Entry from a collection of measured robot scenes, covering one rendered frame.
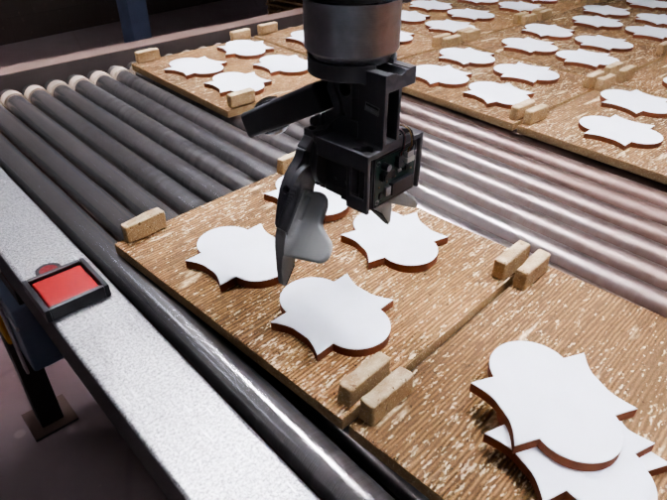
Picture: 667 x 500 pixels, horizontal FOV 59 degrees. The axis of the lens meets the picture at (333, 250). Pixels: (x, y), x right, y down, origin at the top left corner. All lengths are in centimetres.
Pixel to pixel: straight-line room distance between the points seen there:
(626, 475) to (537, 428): 7
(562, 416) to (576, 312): 19
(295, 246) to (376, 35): 19
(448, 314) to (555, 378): 15
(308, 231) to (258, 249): 23
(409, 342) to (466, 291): 11
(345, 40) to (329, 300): 31
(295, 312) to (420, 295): 15
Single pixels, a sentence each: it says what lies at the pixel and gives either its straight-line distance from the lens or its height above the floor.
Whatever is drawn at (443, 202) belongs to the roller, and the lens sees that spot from 91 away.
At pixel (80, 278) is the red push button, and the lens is 78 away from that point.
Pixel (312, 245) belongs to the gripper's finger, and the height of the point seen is 108.
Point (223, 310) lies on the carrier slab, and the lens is 67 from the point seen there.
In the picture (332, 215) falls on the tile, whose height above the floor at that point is 95.
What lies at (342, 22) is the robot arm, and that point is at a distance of 44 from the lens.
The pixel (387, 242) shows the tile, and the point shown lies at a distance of 75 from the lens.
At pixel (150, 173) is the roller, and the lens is 102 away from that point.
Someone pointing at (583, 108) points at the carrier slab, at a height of 94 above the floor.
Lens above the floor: 136
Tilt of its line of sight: 35 degrees down
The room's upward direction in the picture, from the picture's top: straight up
